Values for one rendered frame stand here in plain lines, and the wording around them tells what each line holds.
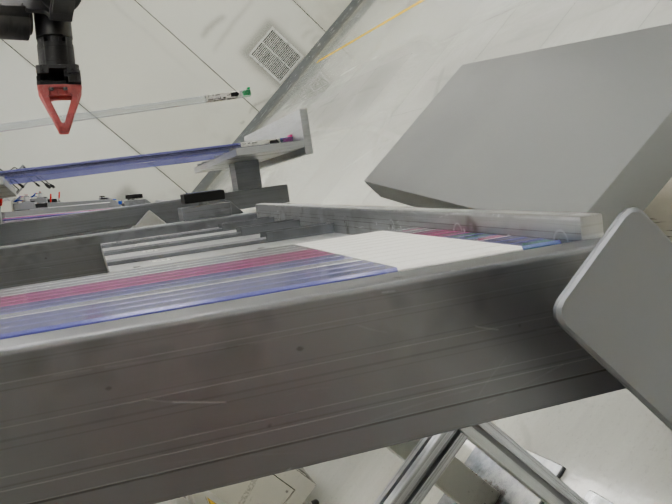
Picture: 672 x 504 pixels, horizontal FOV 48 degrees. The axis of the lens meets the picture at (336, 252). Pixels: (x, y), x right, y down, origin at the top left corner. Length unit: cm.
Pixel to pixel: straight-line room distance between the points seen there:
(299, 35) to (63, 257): 799
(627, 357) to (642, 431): 109
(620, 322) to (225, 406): 14
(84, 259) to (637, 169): 61
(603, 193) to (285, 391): 42
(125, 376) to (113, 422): 2
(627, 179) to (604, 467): 79
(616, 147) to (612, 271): 41
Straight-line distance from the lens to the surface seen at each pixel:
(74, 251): 94
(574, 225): 35
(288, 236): 65
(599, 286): 27
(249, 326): 27
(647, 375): 29
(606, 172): 66
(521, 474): 120
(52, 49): 134
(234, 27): 869
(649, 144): 66
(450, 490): 142
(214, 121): 850
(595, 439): 142
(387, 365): 29
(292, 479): 189
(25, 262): 94
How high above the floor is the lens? 90
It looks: 16 degrees down
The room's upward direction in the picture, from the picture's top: 49 degrees counter-clockwise
